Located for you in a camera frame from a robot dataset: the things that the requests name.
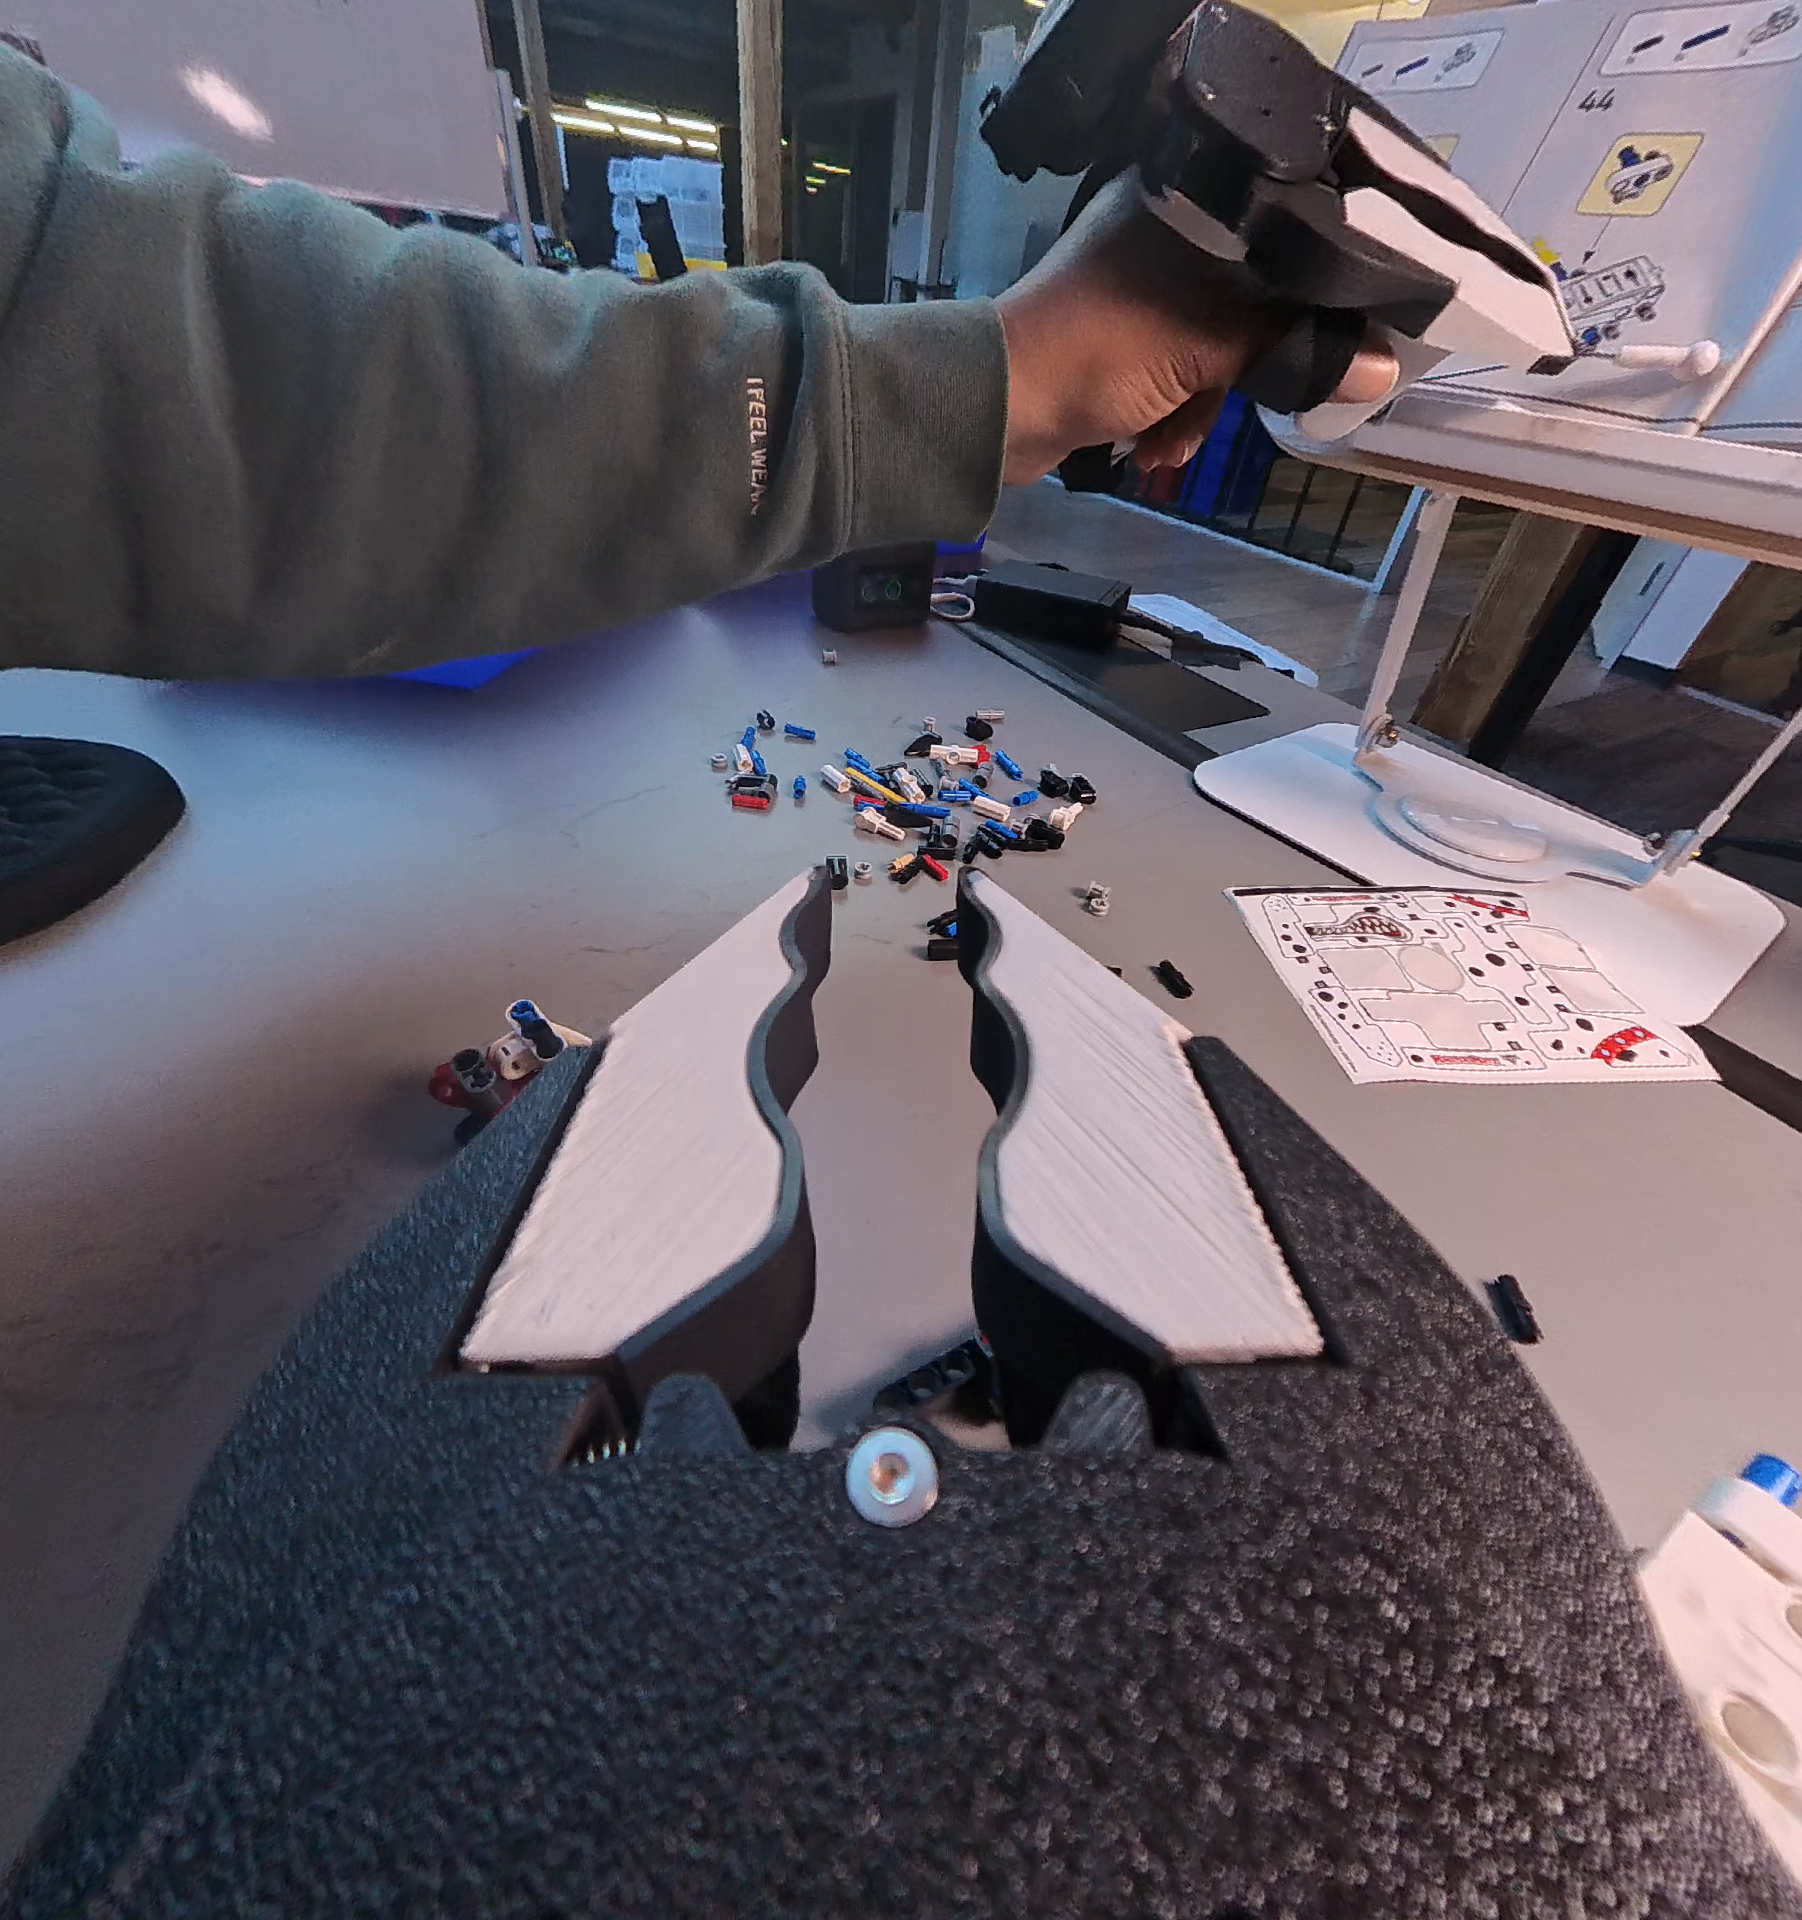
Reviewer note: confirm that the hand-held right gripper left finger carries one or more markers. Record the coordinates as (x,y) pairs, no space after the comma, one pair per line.
(647,1200)

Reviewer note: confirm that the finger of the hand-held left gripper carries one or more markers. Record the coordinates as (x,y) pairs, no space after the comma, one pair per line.
(1486,286)

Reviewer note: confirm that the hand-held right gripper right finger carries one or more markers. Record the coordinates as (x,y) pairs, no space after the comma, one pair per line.
(1143,1200)

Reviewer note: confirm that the red white black brick subassembly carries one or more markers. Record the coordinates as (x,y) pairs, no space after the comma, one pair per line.
(512,1056)

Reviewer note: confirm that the pile of small toy bricks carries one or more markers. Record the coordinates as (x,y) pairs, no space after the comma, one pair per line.
(933,797)

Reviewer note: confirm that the person's left forearm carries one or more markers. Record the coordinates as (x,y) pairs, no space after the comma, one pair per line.
(393,390)

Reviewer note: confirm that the grey desk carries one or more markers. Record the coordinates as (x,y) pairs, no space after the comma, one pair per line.
(243,1200)

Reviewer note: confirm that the person's left hand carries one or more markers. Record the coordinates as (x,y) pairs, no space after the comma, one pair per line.
(1127,346)

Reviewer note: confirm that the short black brick piece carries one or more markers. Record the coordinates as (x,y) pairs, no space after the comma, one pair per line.
(1173,976)

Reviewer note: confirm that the open instruction booklet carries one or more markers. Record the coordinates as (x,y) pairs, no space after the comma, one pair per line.
(1713,151)

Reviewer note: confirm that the small black brick piece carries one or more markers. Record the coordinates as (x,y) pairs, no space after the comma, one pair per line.
(926,1386)

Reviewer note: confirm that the sticker sheet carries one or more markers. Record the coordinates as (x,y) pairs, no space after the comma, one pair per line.
(1457,985)

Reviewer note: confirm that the black toy pin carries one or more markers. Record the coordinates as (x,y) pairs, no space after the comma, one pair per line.
(1515,1308)

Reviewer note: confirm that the white booklet stand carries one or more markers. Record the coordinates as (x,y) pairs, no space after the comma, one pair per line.
(1442,827)

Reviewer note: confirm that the black power adapter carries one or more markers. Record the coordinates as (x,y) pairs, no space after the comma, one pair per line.
(1053,606)

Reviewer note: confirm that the black box device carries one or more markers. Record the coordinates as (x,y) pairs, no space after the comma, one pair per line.
(878,586)

